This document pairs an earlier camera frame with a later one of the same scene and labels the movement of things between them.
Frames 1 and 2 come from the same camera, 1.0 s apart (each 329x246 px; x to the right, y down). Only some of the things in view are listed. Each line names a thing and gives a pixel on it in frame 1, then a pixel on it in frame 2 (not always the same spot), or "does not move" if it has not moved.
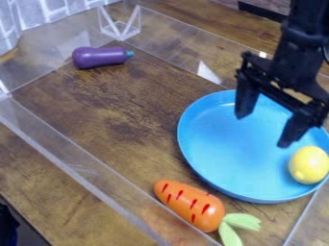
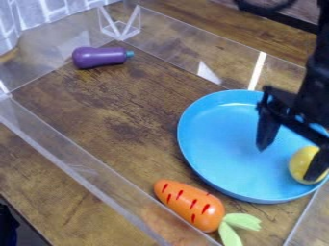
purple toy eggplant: x=91 y=57 does not move
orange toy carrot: x=201 y=210 does not move
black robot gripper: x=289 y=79 to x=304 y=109
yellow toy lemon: x=309 y=163 does not move
